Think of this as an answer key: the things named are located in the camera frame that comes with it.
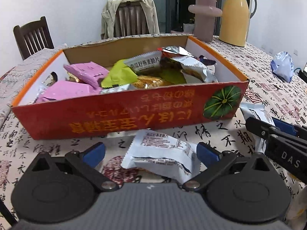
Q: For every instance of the pink snack packet small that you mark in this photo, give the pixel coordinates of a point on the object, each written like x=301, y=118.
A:
x=90, y=73

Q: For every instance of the dark wooden chair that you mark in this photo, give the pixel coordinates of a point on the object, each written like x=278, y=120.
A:
x=33, y=37

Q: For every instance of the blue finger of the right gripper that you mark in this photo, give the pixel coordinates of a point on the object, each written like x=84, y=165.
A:
x=285, y=127

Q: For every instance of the calligraphy tablecloth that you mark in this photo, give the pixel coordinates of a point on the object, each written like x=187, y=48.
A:
x=285, y=101

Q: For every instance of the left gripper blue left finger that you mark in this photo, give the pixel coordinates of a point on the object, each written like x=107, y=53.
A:
x=94, y=154

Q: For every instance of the white grey snack packet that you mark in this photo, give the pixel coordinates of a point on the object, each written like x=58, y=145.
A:
x=195, y=71

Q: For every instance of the silver foil snack packet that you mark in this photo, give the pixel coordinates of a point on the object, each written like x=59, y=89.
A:
x=174, y=51

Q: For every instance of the pink snack packet large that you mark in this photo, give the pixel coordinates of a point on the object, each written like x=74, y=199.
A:
x=62, y=90

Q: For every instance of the orange gold snack packet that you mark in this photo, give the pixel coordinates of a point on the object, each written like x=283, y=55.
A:
x=73, y=78

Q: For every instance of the pink glass vase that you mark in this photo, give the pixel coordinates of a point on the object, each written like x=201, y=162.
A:
x=205, y=12

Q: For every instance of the wooden chair with jacket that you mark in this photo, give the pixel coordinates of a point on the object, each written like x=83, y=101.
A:
x=130, y=20

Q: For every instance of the patterned folded cloth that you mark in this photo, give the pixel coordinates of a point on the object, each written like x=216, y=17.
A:
x=18, y=76

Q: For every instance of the blue white plastic bag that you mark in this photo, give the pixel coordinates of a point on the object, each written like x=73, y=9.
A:
x=282, y=66

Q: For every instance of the yellow thermos jug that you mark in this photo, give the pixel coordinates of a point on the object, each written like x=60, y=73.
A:
x=236, y=15

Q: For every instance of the beige jacket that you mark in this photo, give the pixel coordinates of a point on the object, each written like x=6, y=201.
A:
x=109, y=16

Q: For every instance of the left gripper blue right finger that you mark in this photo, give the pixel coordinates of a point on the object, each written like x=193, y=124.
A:
x=207, y=155

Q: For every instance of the red orange cardboard box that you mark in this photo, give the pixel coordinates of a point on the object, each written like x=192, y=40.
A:
x=157, y=108

